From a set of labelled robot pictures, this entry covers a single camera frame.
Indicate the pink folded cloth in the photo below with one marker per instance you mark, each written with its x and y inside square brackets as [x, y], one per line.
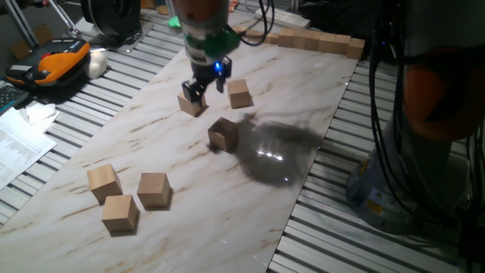
[233, 4]

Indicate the printed paper sheets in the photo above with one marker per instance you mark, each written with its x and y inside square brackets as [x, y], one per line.
[19, 148]

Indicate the thin metal rod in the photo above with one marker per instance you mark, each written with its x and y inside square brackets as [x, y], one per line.
[62, 13]

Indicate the small wooden cube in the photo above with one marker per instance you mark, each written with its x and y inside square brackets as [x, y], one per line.
[275, 39]
[245, 31]
[268, 38]
[260, 36]
[252, 35]

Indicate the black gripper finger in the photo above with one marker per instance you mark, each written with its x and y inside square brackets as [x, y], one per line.
[220, 85]
[193, 91]

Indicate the black keyboard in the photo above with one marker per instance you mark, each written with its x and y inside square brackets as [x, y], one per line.
[9, 96]

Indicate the grey metal base plate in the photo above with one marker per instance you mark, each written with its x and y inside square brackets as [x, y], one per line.
[129, 43]

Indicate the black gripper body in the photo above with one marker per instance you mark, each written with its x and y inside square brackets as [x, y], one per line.
[206, 72]

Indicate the white power strip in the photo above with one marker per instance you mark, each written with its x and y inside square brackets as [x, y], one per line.
[291, 19]

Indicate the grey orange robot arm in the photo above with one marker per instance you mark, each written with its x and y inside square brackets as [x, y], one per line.
[428, 98]

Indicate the black round spool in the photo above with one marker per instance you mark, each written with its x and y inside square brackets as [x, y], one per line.
[113, 17]

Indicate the marble pattern board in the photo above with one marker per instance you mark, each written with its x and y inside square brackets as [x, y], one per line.
[227, 197]

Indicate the slanted aluminium frame beam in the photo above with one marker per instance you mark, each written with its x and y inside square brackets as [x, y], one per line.
[20, 22]

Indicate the brown cardboard piece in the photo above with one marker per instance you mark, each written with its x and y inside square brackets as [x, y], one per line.
[19, 49]
[42, 34]

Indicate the crumpled white tissue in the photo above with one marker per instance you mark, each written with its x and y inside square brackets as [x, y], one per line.
[39, 115]

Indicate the aluminium frame post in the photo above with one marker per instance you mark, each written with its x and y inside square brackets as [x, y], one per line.
[171, 7]

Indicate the orange black teach pendant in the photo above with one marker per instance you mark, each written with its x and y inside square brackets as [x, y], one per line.
[57, 62]

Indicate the large wooden cube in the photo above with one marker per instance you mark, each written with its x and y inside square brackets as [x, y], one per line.
[238, 95]
[312, 41]
[355, 49]
[224, 135]
[119, 213]
[298, 39]
[153, 189]
[285, 38]
[341, 44]
[326, 43]
[189, 110]
[104, 182]

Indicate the round cardboard cup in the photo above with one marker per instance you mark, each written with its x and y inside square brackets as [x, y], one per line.
[148, 4]
[163, 9]

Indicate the black bag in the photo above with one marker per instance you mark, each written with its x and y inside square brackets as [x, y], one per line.
[333, 15]

